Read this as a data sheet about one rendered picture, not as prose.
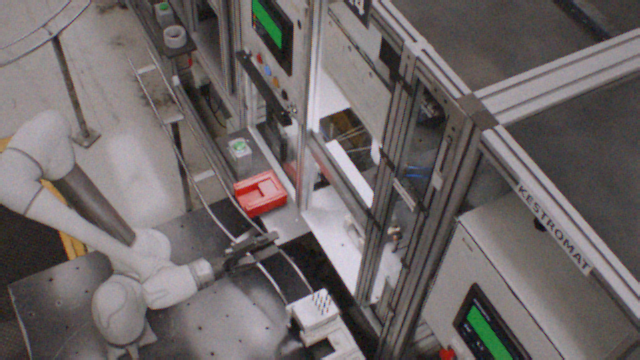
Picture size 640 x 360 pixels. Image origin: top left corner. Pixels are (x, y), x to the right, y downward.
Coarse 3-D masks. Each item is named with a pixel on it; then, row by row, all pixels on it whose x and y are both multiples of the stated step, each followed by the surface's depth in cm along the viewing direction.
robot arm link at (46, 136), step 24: (48, 120) 193; (24, 144) 187; (48, 144) 191; (48, 168) 193; (72, 168) 201; (72, 192) 204; (96, 192) 211; (96, 216) 212; (120, 216) 222; (120, 240) 221; (144, 240) 228; (168, 240) 242; (120, 264) 225
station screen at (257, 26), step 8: (264, 8) 192; (272, 16) 189; (256, 24) 204; (280, 24) 186; (256, 32) 206; (264, 32) 200; (264, 40) 202; (272, 40) 196; (280, 40) 190; (272, 48) 199; (280, 48) 193; (272, 56) 201; (280, 56) 195; (280, 64) 198
